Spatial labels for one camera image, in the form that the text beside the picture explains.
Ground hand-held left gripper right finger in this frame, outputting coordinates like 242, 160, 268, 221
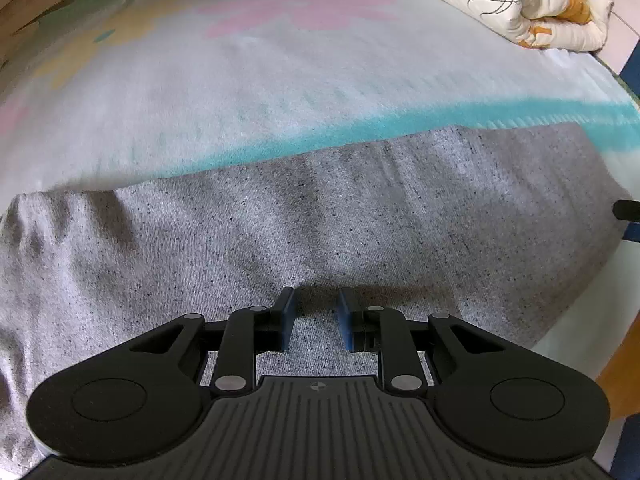
338, 287, 506, 396

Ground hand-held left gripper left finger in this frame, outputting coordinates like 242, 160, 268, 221
127, 287, 298, 398

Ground folded floral quilt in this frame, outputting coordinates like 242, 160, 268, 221
352, 0, 615, 53

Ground grey pants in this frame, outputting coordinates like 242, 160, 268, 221
0, 122, 633, 480

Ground pastel printed bed sheet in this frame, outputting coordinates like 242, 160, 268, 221
0, 0, 640, 356

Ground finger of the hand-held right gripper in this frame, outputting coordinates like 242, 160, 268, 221
612, 198, 640, 221

